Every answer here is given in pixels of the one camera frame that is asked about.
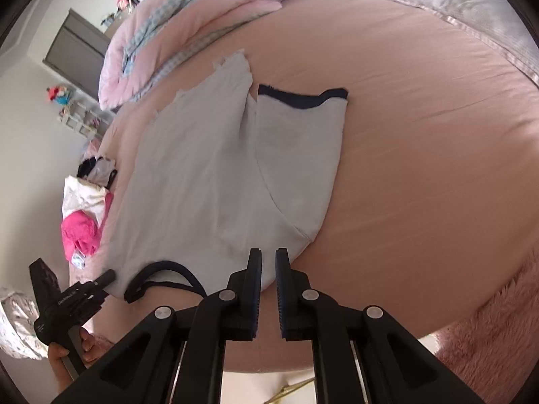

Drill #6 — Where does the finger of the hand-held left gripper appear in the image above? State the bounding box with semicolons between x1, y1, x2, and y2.
82;270;116;304

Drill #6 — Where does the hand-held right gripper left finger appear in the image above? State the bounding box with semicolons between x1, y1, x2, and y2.
51;247;264;404

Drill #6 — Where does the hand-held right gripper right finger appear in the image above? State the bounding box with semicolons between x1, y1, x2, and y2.
275;247;487;404

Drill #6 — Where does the white t-shirt with navy trim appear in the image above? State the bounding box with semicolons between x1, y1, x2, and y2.
101;50;349;304

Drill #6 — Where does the black and white clothes pile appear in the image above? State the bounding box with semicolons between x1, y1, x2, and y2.
77;156;119;190

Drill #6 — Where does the person's left hand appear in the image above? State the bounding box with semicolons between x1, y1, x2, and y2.
47;327;102;390

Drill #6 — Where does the patterned white cloth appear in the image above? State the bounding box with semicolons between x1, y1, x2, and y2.
0;286;49;360

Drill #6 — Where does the hot pink garment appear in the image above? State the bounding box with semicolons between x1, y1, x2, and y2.
61;191;115;262

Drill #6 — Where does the cream garment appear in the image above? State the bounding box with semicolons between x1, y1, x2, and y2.
63;175;108;226

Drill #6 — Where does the white shelf unit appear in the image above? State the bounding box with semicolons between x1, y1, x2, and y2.
59;93;112;137

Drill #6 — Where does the red and blue plush toy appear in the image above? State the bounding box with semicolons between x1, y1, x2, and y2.
45;85;72;105

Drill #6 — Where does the pink bed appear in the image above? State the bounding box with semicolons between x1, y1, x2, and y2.
90;0;539;375

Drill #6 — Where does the grey door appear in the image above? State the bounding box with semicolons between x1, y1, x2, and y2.
42;8;112;99

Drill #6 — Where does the pink checked quilt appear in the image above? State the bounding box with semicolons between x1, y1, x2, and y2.
98;0;308;108

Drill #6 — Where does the gold wire rack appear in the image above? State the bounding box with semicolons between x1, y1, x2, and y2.
269;381;316;404

